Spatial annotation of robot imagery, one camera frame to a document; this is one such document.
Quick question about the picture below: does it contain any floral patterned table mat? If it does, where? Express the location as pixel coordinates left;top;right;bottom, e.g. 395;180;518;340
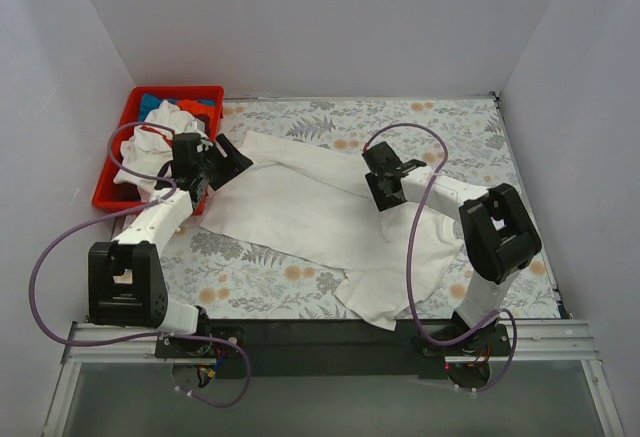
94;97;571;320

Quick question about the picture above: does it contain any white t-shirt with black print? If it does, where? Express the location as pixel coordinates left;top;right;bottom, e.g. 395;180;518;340
202;131;462;331

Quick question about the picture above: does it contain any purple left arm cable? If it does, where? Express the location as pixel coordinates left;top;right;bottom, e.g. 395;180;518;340
29;121;252;409

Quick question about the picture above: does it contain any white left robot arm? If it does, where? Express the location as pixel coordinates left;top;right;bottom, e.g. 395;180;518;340
88;132;253;357

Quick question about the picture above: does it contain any aluminium frame rail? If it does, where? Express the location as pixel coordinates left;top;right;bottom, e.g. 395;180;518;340
67;319;601;363

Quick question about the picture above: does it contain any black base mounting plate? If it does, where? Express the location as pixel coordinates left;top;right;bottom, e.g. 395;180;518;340
153;320;516;381

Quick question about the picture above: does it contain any red plastic bin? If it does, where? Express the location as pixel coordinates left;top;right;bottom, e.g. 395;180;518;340
92;85;224;213

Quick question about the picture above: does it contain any white t-shirt red trim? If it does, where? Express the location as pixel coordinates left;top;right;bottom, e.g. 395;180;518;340
113;100;205;202

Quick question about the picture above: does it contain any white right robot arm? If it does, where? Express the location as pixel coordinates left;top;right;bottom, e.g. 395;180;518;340
362;142;542;355

